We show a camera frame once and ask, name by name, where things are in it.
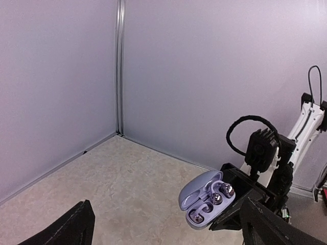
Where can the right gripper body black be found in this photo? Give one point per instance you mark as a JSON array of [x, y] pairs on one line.
[[274, 197]]

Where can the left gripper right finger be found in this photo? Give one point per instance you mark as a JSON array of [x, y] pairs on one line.
[[261, 226]]

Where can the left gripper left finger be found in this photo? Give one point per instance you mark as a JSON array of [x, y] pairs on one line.
[[76, 226]]

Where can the purple earbud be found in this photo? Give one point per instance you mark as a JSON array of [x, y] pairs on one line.
[[220, 190], [196, 215]]

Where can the blue-grey earbud case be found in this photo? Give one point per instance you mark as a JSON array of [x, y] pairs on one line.
[[196, 193]]

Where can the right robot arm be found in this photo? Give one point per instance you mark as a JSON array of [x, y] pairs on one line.
[[292, 148]]

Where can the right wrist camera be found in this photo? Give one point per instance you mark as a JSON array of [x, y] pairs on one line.
[[260, 151]]

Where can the left aluminium frame post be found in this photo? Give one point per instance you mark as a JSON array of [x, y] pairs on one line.
[[119, 55]]

